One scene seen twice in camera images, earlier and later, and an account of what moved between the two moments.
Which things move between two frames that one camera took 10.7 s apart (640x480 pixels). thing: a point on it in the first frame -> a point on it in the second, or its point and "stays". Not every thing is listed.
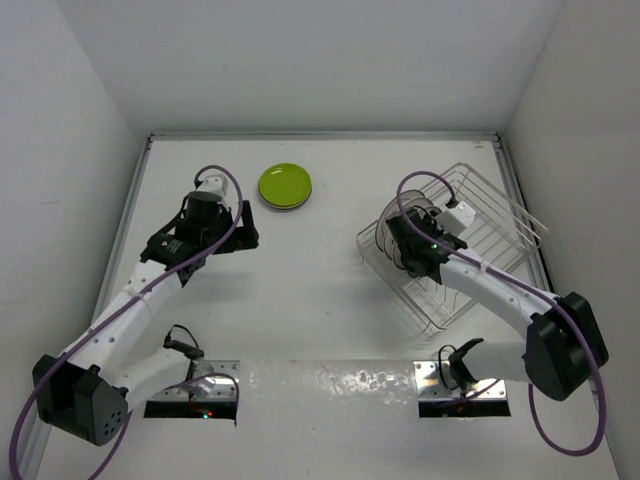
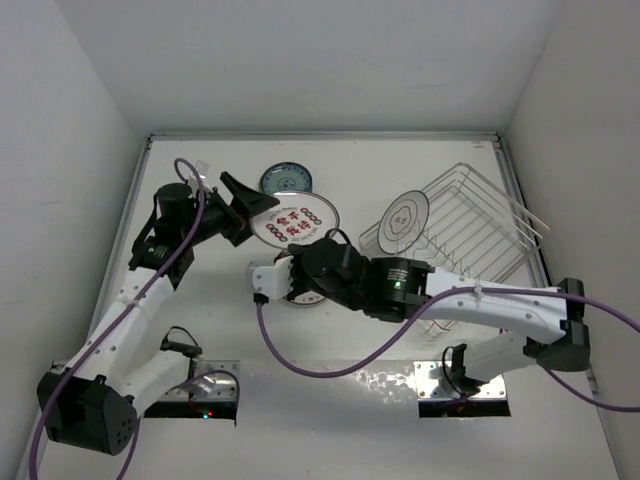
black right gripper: [431, 222] -> [297, 287]
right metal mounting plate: [430, 386] stays
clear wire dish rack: [501, 232] stays
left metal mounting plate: [224, 387] stays
